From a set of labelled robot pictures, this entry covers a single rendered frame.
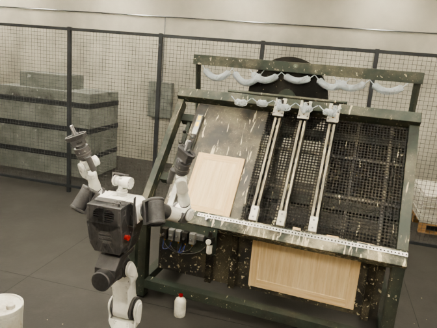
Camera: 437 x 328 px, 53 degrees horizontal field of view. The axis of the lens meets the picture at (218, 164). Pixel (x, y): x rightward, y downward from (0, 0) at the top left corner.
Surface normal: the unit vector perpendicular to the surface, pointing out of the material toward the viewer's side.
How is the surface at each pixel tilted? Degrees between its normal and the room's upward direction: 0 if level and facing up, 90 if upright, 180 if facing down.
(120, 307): 86
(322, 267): 90
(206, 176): 51
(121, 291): 100
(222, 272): 90
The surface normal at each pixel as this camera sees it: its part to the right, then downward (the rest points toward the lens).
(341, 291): -0.32, 0.19
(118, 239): -0.26, 0.44
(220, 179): -0.19, -0.47
